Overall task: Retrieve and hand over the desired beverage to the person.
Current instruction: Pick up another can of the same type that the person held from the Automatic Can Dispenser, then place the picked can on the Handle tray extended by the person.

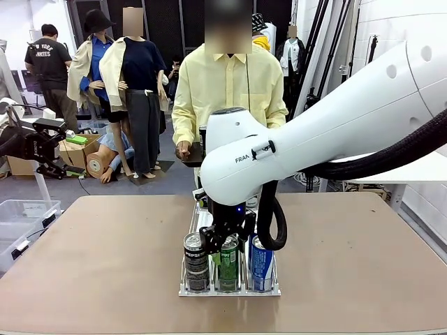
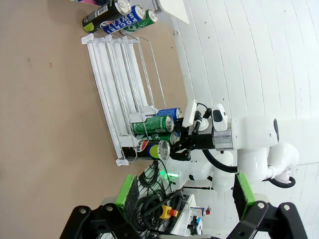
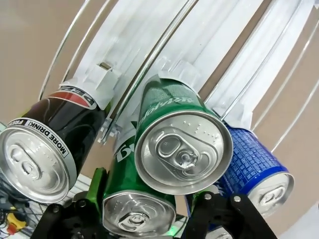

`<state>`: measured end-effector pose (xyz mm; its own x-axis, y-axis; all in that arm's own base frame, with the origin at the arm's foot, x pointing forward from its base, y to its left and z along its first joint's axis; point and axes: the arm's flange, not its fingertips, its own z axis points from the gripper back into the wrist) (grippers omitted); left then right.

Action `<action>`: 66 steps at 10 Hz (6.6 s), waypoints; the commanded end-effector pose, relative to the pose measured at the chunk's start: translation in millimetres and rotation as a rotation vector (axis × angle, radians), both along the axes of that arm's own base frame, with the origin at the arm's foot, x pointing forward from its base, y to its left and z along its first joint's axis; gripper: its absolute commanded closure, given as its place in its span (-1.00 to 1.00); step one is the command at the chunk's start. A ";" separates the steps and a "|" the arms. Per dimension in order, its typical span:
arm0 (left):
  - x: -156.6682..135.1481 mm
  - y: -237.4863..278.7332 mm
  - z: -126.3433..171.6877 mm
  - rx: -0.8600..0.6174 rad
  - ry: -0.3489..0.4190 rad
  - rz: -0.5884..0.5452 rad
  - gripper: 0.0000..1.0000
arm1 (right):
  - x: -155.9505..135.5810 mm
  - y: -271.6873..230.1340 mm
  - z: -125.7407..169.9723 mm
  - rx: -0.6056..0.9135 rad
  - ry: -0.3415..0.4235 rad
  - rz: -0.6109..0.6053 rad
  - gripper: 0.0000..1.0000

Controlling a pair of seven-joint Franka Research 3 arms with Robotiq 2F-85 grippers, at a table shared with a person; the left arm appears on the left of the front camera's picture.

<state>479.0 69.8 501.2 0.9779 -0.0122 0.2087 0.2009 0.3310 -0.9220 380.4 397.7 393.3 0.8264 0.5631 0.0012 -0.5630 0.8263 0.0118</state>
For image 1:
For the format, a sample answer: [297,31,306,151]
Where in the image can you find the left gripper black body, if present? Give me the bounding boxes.
[15,117,67,179]

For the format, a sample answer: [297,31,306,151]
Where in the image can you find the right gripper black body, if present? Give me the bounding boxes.
[198,200,258,261]

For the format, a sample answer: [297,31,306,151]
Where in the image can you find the green soda can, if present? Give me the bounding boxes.
[218,237,242,293]

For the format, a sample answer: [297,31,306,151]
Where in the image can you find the black serving tray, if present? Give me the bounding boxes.
[181,141,207,168]

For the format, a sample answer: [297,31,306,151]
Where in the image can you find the person's right forearm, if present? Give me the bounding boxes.
[172,114,196,146]

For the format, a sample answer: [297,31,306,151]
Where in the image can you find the person's left forearm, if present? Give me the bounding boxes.
[265,104,289,128]

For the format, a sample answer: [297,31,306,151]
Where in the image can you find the person in black Yankees shirt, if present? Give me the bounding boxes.
[24,23,80,133]

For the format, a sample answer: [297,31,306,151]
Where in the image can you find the background person with phone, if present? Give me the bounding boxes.
[168,55,184,102]

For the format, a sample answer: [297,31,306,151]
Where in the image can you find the person in yellow shirt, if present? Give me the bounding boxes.
[171,0,289,196]

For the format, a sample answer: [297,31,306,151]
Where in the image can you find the person's right hand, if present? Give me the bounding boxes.
[175,140,192,158]

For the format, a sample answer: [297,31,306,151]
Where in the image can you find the brown cardboard box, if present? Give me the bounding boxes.
[6,134,102,177]

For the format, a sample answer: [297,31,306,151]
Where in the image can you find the black Pepsi can vertical print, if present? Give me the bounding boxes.
[183,232,210,292]

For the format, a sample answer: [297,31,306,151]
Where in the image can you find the blue Pocari can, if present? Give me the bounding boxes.
[250,236,277,293]

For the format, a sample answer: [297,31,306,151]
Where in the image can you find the lying mannequin blue shirt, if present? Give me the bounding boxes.
[85,132,135,184]

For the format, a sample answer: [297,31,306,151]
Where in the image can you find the white can dispenser rack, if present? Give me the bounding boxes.
[178,200,282,297]

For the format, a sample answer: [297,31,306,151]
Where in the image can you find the clear plastic storage bin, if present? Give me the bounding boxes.
[0,221,39,273]
[0,199,62,245]

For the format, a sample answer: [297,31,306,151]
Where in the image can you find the grey hanging coat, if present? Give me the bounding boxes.
[0,39,25,105]

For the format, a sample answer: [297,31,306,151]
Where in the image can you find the mannequin with black hat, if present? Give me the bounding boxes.
[66,9,123,123]

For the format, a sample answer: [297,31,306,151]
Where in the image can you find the mannequin navy top grey trousers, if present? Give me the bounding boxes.
[99,6,169,184]

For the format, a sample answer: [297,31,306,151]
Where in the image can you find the large white table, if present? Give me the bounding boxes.
[340,153,447,214]

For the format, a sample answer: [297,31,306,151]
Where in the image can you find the mannequin yellow hoodie bucket hat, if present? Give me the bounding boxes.
[251,13,272,53]

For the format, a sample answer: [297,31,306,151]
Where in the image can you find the mannequin white shirt black jacket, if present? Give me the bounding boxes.
[275,26,308,105]

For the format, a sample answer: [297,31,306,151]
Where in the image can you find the leaning black poles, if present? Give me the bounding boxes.
[284,0,353,116]

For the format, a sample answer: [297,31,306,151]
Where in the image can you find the black stand on table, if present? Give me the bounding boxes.
[368,34,380,64]

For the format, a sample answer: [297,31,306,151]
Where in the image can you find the thin black floor cable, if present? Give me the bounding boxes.
[68,149,91,196]

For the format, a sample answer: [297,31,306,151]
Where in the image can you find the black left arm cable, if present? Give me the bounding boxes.
[0,134,22,158]

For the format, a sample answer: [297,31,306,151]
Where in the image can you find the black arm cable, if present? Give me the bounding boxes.
[0,134,22,158]
[256,107,447,252]

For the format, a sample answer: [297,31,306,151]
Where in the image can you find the white floor cables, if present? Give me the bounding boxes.
[293,170,322,189]

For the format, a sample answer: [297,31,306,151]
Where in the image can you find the thin black neck cord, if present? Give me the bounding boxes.
[245,57,253,112]

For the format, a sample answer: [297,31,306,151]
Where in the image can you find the black camera tripod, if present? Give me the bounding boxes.
[303,87,322,112]

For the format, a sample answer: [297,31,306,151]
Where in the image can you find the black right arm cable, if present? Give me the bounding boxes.
[256,107,447,252]

